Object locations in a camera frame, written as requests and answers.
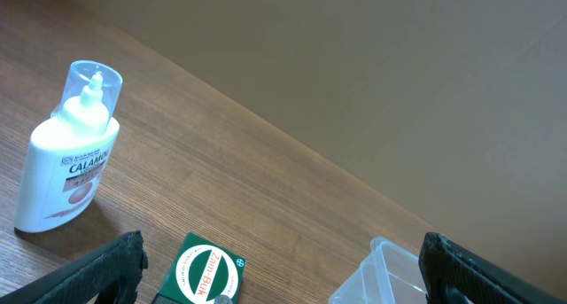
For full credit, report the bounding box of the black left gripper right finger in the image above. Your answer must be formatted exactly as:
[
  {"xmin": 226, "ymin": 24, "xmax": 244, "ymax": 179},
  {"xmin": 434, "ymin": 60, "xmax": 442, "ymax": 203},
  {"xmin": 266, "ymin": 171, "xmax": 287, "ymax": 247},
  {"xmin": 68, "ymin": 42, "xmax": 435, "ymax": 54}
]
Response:
[{"xmin": 418, "ymin": 232, "xmax": 566, "ymax": 304}]

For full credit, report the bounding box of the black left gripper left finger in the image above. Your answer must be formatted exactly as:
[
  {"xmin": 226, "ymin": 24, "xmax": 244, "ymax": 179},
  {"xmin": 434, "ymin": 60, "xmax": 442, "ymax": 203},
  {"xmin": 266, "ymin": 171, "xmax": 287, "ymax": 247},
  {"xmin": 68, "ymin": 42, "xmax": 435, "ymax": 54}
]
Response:
[{"xmin": 1, "ymin": 230, "xmax": 148, "ymax": 304}]

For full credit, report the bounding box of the green Zam-Buk tin box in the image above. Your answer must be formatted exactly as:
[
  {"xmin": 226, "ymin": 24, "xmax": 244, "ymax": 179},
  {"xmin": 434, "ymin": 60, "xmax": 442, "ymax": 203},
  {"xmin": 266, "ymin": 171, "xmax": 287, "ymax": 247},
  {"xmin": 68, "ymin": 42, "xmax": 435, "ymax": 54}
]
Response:
[{"xmin": 151, "ymin": 232, "xmax": 246, "ymax": 304}]

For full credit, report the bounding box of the white calamine lotion bottle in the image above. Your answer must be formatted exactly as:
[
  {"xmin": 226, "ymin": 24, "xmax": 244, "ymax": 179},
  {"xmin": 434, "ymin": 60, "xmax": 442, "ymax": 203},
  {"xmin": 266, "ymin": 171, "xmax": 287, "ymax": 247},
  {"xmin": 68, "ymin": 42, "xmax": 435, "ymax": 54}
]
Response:
[{"xmin": 13, "ymin": 60, "xmax": 123, "ymax": 233}]

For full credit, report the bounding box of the clear plastic container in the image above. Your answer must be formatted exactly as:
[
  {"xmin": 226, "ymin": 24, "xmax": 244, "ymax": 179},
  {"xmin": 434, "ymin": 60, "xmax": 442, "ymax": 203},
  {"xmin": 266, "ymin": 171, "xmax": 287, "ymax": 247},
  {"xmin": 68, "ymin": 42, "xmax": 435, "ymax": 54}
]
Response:
[{"xmin": 328, "ymin": 237, "xmax": 427, "ymax": 304}]

